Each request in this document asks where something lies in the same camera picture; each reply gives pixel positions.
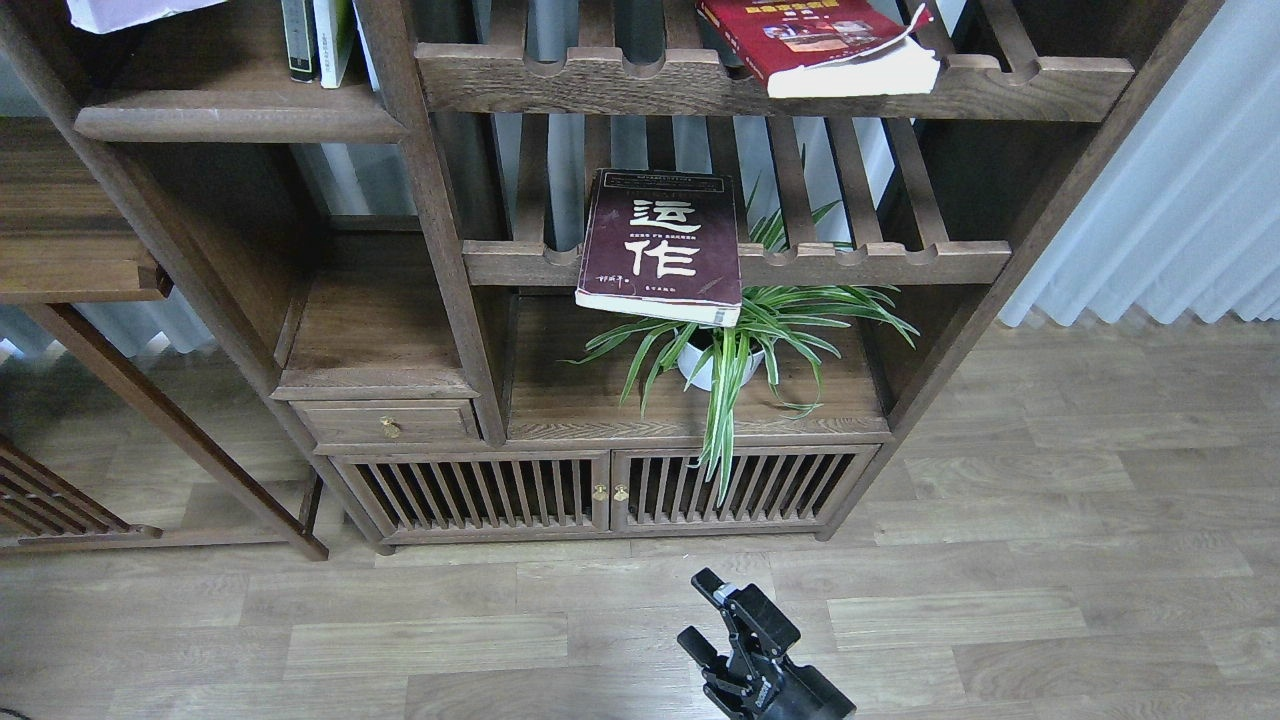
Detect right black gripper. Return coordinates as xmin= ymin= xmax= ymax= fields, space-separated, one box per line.
xmin=677 ymin=568 xmax=858 ymax=719

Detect pale lavender white book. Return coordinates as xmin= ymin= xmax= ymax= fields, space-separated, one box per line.
xmin=67 ymin=0 xmax=221 ymax=35

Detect white plant pot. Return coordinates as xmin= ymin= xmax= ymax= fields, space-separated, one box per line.
xmin=677 ymin=327 xmax=765 ymax=392

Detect green spider plant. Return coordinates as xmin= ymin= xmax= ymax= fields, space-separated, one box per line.
xmin=563 ymin=150 xmax=920 ymax=507

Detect dark maroon book white characters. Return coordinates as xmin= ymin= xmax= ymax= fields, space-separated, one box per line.
xmin=575 ymin=168 xmax=742 ymax=327

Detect brass drawer knob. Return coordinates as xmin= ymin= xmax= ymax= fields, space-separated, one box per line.
xmin=379 ymin=416 xmax=402 ymax=439

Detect dark wooden bookshelf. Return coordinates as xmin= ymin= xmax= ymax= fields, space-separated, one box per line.
xmin=3 ymin=1 xmax=1222 ymax=548

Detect red book on top rack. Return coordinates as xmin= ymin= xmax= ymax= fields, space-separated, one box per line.
xmin=696 ymin=1 xmax=941 ymax=99

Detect white pleated curtain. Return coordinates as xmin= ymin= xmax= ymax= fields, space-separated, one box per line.
xmin=998 ymin=1 xmax=1279 ymax=327

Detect thin white upright book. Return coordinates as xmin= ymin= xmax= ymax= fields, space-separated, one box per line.
xmin=353 ymin=1 xmax=381 ymax=101

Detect white green upright book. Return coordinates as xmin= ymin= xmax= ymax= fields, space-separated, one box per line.
xmin=312 ymin=0 xmax=357 ymax=88

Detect dark green upright book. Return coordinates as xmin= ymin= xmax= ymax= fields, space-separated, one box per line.
xmin=282 ymin=0 xmax=319 ymax=83

